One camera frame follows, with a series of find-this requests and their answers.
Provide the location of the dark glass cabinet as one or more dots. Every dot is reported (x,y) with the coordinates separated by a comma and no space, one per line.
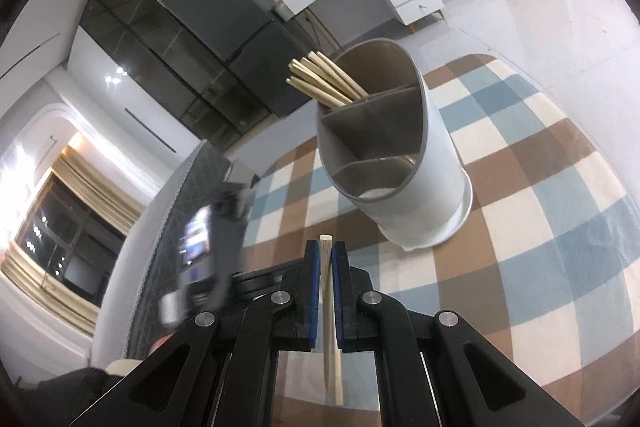
(135,32)

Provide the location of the dark window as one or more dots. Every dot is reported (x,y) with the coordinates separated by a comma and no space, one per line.
(65,237)

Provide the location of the white grey utensil holder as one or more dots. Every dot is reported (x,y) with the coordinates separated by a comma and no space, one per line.
(430,187)

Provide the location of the bunch of wooden chopsticks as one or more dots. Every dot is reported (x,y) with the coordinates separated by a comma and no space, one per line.
(325,82)

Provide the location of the checkered tablecloth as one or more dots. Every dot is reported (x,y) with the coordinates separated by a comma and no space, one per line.
(525,207)

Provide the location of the slim wooden chopstick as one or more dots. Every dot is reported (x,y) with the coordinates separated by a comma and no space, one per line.
(338,387)
(327,367)

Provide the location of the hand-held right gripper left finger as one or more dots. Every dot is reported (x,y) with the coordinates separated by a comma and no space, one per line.
(317,307)

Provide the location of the grey quilted chair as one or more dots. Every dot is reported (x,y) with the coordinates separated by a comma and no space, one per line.
(200,172)

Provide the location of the dark grey refrigerator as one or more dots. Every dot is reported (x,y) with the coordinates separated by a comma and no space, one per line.
(220,2)

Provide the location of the glossy white wardrobe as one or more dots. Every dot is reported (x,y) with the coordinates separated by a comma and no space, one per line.
(115,97)

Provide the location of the person's left forearm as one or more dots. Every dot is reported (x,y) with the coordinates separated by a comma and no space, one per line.
(125,366)

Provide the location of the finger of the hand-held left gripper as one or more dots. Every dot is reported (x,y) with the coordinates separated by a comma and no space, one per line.
(255,284)

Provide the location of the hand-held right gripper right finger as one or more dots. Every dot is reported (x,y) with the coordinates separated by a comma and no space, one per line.
(336,307)

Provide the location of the beige curtain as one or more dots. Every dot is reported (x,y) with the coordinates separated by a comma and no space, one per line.
(95,187)

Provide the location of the dark cloth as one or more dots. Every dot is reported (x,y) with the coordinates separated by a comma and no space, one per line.
(70,392)

